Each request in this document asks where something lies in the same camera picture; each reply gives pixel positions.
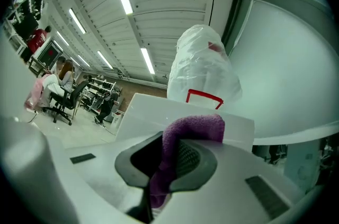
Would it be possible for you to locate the white shelf unit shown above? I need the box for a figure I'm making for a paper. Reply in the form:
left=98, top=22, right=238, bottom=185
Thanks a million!
left=81, top=77, right=117, bottom=112

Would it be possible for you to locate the purple cloth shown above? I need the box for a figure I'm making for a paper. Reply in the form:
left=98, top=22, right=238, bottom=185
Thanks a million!
left=149, top=113, right=226, bottom=209

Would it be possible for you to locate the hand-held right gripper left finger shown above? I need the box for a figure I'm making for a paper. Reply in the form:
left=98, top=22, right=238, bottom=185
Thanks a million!
left=114, top=131, right=164, bottom=188

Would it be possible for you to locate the plastic-wrapped water jug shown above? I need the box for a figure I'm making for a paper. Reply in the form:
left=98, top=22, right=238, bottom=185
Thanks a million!
left=166, top=23, right=243, bottom=112

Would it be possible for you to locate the pink plastic bag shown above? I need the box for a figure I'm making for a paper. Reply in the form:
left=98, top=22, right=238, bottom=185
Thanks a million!
left=24, top=74, right=51, bottom=110

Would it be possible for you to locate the white water dispenser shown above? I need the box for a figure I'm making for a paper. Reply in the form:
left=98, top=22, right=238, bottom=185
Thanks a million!
left=115, top=92, right=255, bottom=153

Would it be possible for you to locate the black swivel chair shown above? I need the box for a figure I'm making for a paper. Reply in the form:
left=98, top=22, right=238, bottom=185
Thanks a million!
left=43, top=81, right=90, bottom=126

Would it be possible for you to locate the black screen with red spot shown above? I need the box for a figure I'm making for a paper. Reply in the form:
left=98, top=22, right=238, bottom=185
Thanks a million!
left=37, top=39, right=64, bottom=70

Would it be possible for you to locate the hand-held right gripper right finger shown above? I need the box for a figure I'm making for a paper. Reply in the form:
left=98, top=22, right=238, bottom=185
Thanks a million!
left=169, top=138, right=218, bottom=193

